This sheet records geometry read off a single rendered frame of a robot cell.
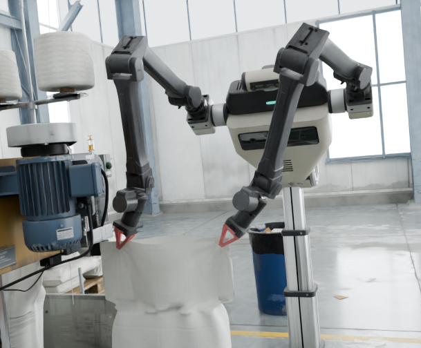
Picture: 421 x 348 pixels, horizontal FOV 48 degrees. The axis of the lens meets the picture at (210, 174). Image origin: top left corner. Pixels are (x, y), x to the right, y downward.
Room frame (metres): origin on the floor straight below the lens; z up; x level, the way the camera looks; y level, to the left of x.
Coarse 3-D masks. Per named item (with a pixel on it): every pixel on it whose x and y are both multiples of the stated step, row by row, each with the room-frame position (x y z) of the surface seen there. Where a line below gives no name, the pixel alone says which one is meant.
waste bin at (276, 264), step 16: (256, 224) 3.93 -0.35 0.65; (272, 224) 3.96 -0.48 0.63; (256, 240) 3.60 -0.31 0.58; (272, 240) 3.52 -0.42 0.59; (256, 256) 3.63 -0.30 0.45; (272, 256) 3.53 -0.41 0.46; (256, 272) 3.66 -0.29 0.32; (272, 272) 3.55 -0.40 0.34; (256, 288) 3.71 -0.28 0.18; (272, 288) 3.56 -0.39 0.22; (272, 304) 3.57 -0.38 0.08
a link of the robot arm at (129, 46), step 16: (128, 48) 1.41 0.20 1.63; (144, 48) 1.44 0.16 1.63; (112, 64) 1.40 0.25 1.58; (128, 64) 1.38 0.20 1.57; (144, 64) 1.49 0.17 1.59; (160, 64) 1.55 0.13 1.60; (160, 80) 1.59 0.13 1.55; (176, 80) 1.65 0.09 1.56; (176, 96) 1.70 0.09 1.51; (192, 96) 1.71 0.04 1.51
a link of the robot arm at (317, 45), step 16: (304, 32) 1.25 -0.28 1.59; (320, 32) 1.24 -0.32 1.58; (288, 48) 1.25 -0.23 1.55; (304, 48) 1.23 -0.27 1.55; (320, 48) 1.24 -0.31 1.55; (336, 48) 1.35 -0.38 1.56; (288, 64) 1.25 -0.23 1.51; (304, 64) 1.22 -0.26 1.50; (336, 64) 1.39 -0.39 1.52; (352, 64) 1.47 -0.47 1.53; (368, 80) 1.56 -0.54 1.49
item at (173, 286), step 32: (128, 256) 1.58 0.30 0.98; (160, 256) 1.47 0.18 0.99; (192, 256) 1.48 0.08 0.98; (224, 256) 1.48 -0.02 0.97; (128, 288) 1.59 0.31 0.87; (160, 288) 1.48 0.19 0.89; (192, 288) 1.48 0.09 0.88; (224, 288) 1.49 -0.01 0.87; (128, 320) 1.51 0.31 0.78; (160, 320) 1.47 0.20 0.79; (192, 320) 1.44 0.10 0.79; (224, 320) 1.50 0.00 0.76
